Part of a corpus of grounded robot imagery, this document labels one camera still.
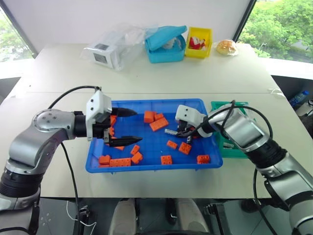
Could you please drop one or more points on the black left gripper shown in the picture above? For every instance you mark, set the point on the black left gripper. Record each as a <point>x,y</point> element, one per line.
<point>99,129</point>

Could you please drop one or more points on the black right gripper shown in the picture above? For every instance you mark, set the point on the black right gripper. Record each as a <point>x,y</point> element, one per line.
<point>185,126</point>

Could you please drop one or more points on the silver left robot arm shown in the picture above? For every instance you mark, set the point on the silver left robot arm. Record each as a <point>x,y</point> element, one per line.
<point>46,122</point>

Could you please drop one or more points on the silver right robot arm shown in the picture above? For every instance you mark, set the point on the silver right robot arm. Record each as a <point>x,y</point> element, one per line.
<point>244,127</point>

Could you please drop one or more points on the blue plastic bin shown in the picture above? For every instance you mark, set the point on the blue plastic bin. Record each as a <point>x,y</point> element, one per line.
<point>151,147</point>

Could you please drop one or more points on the green plastic bin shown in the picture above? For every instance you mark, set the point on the green plastic bin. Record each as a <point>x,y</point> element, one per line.
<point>230,153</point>

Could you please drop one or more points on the yellow plastic bin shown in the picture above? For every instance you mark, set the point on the yellow plastic bin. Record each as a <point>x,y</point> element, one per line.
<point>196,53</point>

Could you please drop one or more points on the small orange toy brick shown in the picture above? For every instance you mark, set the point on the small orange toy brick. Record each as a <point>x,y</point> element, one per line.
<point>113,120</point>
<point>159,116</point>
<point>185,148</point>
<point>203,159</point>
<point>172,144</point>
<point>119,148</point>
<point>104,159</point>
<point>135,149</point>
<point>112,131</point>
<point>137,158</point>
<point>166,160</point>

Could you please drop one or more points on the small silver battery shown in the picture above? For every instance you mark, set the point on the small silver battery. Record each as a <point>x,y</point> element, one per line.
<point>170,131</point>

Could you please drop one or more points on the orange cube toy brick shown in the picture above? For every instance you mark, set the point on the orange cube toy brick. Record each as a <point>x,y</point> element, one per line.
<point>149,117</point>

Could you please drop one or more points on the long orange toy brick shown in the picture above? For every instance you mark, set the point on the long orange toy brick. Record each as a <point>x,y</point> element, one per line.
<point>159,124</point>
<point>120,162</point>

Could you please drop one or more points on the white cardboard box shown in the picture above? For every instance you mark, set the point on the white cardboard box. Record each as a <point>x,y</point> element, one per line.
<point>105,52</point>

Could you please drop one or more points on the black table clamp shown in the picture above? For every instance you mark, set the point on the black table clamp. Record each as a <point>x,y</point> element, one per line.
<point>82,212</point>
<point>214,211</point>

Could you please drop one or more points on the white rounded shell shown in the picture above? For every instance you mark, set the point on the white rounded shell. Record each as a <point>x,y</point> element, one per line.
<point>192,218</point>
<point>122,218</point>

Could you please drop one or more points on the teal plastic lunch box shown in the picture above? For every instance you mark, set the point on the teal plastic lunch box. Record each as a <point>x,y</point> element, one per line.
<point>166,55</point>

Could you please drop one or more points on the white box in plastic bag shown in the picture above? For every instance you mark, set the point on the white box in plastic bag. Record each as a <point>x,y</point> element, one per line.
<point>132,34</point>

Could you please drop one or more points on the red and white toy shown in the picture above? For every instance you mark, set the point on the red and white toy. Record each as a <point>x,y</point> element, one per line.
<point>196,43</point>

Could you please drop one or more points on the crumpled white plastic wrap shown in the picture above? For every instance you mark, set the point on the crumpled white plastic wrap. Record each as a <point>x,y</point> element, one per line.
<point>172,43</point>

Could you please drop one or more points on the wrapped bread bun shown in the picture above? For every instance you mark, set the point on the wrapped bread bun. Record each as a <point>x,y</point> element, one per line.
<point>226,47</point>

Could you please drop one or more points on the clear plastic scrap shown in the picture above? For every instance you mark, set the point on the clear plastic scrap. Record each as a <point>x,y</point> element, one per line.
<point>276,93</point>

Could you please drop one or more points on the blue capped water bottle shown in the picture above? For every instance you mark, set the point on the blue capped water bottle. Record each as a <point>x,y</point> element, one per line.
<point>298,97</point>

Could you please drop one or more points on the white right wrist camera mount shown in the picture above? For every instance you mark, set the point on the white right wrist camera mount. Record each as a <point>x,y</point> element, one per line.
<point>188,113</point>

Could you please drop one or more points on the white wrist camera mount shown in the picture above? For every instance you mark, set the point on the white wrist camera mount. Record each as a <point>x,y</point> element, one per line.
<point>98,104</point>
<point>188,113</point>

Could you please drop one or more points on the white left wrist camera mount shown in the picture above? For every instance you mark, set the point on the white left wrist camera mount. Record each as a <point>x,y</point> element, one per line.
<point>98,104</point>

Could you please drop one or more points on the dark window frame post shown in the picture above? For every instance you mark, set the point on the dark window frame post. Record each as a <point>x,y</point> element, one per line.
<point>19,27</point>
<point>245,19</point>

